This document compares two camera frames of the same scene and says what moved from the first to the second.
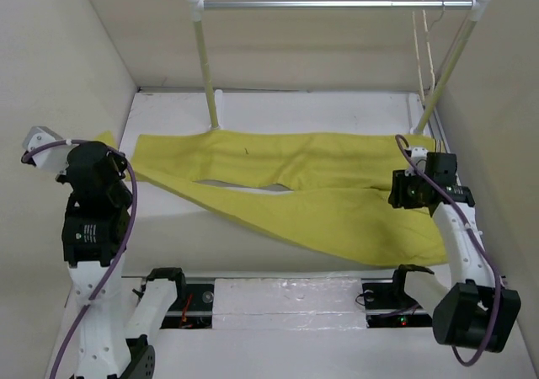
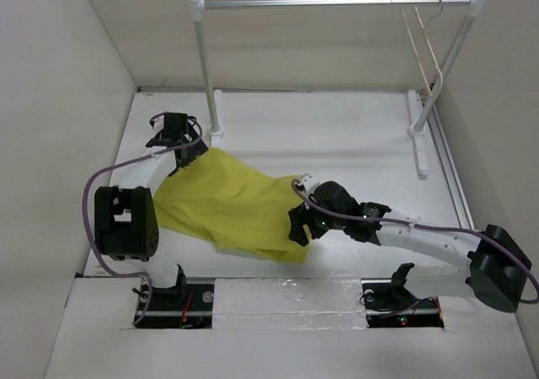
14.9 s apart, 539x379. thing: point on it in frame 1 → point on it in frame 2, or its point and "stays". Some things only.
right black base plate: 388,305 stays
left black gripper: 120,156 → 194,150
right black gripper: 397,197 → 299,216
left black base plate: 194,309 stays
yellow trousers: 340,199 → 229,202
